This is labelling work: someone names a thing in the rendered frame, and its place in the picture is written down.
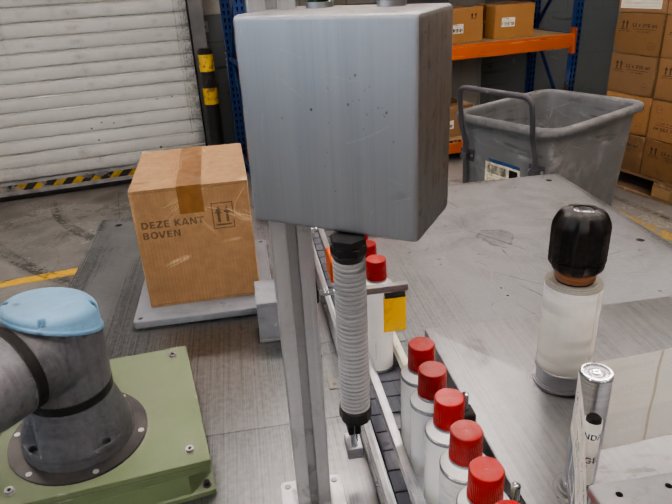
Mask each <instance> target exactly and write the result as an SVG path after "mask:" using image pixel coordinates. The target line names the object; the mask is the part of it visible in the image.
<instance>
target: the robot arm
mask: <svg viewBox="0 0 672 504"><path fill-rule="evenodd" d="M103 327H104V321H103V320H102V318H101V316H100V312H99V308H98V305H97V303H96V301H95V300H94V298H93V297H91V296H90V295H89V294H87V293H85V292H83V291H80V290H77V289H72V288H64V287H48V288H39V289H34V290H29V291H25V292H22V293H19V294H17V295H14V296H12V297H10V298H9V299H7V300H6V301H5V302H3V304H2V306H1V307H0V434H1V433H3V432H4V431H6V430H7V429H9V428H10V427H12V426H13V425H15V424H16V423H18V422H19V421H21V420H22V419H23V420H22V427H21V434H20V444H21V448H22V451H23V454H24V458H25V459H26V461H27V462H28V463H29V464H30V465H31V466H33V467H34V468H36V469H38V470H41V471H45V472H50V473H69V472H75V471H80V470H84V469H87V468H90V467H92V466H95V465H97V464H99V463H101V462H103V461H105V460H107V459H108V458H110V457H111V456H113V455H114V454H115V453H117V452H118V451H119V450H120V449H121V448H122V447H123V446H124V445H125V444H126V442H127V441H128V439H129V438H130V436H131V434H132V432H133V428H134V419H133V413H132V409H131V406H130V404H129V402H128V401H127V399H126V398H125V397H124V395H123V394H122V392H121V391H120V389H119V388H118V386H117V385H116V384H115V382H114V381H113V376H112V371H111V366H110V361H109V356H108V350H107V345H106V340H105V335H104V330H103Z"/></svg>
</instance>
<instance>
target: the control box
mask: <svg viewBox="0 0 672 504"><path fill-rule="evenodd" d="M233 27H234V35H235V44H236V53H237V62H238V70H239V79H240V88H241V97H242V105H243V114H244V123H245V131H246V140H247V149H248V158H249V166H250V175H251V184H252V193H253V201H254V210H255V216H256V218H257V219H259V220H266V221H272V222H279V223H286V224H293V225H300V226H307V227H314V228H321V229H327V230H334V231H341V232H348V233H355V234H362V235H369V236H376V237H382V238H389V239H396V240H403V241H410V242H417V241H419V240H420V238H421V237H422V236H423V235H424V234H425V232H426V231H427V230H428V229H429V228H430V226H431V225H432V224H433V223H434V221H435V220H436V219H437V218H438V217H439V215H440V214H441V213H442V212H443V211H444V209H445V208H446V206H447V198H448V166H449V134H450V102H451V70H452V38H453V6H452V4H449V3H419V4H407V5H404V6H392V7H378V6H377V5H334V7H327V8H306V6H296V8H293V9H269V10H263V11H256V12H250V13H244V14H238V15H236V16H235V17H234V18H233Z"/></svg>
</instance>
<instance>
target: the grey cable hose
mask: <svg viewBox="0 0 672 504"><path fill-rule="evenodd" d="M330 239H331V242H332V244H331V245H330V255H331V256H332V258H333V259H332V263H333V281H334V297H335V314H336V331H337V349H338V366H339V383H340V384H339V385H340V401H341V402H340V404H339V415H340V416H341V419H342V421H343V422H344V423H345V424H347V425H349V426H355V427H356V426H362V425H365V424H366V423H368V422H369V420H370V418H371V416H372V403H371V401H370V380H369V379H370V377H369V345H368V343H369V342H368V316H367V314H368V312H367V289H366V288H367V286H366V284H367V282H366V258H365V256H366V254H367V244H366V238H365V236H364V235H362V234H355V233H348V232H341V231H339V232H336V233H334V234H331V235H330Z"/></svg>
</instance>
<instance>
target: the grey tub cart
mask: <svg viewBox="0 0 672 504"><path fill-rule="evenodd" d="M463 91H471V92H477V93H484V94H490V95H497V96H503V97H509V98H505V99H501V100H497V101H493V102H489V103H485V104H481V105H477V106H473V107H469V108H465V109H463V97H462V94H463ZM457 104H458V111H457V113H456V119H457V120H458V124H459V128H460V133H461V137H462V141H463V147H461V152H460V158H461V159H463V177H462V183H468V182H478V181H487V180H497V179H507V178H516V177H526V176H536V175H545V174H555V173H557V174H559V175H561V176H562V177H564V178H565V179H567V180H569V181H570V182H572V183H574V184H575V185H577V186H578V187H580V188H582V189H583V190H585V191H587V192H588V193H590V194H592V195H593V196H595V197H596V198H598V199H600V200H601V201H603V202H605V203H606V204H608V205H609V206H611V205H612V201H613V197H614V193H615V189H616V185H617V181H618V177H619V173H620V169H621V164H622V160H623V156H624V152H625V148H626V144H627V140H628V136H629V132H630V128H631V124H632V120H633V116H634V114H635V113H638V112H641V111H642V110H643V107H644V103H643V102H641V101H639V100H635V99H628V98H620V97H613V96H605V95H597V94H590V93H582V92H575V91H567V90H559V89H540V90H535V91H531V92H528V93H518V92H512V91H505V90H498V89H491V88H484V87H477V86H470V85H462V86H461V87H460V88H459V89H458V91H457Z"/></svg>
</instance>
